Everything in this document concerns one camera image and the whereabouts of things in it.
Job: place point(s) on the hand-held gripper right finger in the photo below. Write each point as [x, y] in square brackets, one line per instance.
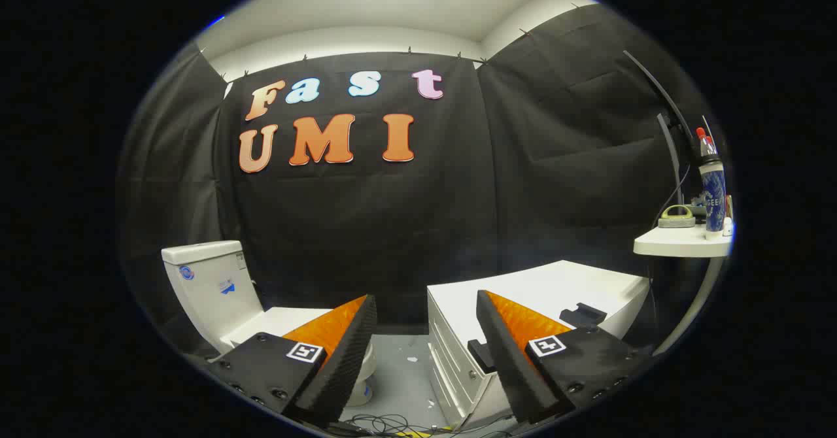
[503, 359]

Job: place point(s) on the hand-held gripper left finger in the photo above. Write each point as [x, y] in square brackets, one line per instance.
[346, 359]

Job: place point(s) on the white toilet lid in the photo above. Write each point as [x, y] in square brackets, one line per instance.
[274, 323]

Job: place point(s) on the white toilet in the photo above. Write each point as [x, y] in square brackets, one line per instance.
[209, 287]

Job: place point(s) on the white drawer cabinet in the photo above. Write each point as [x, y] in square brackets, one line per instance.
[562, 287]

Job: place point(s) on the black backdrop cloth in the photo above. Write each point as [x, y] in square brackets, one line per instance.
[392, 229]

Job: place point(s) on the blue patterned bottle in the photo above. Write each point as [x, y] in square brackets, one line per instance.
[713, 196]

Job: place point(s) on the black bracket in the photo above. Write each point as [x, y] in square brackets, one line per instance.
[480, 356]
[582, 314]

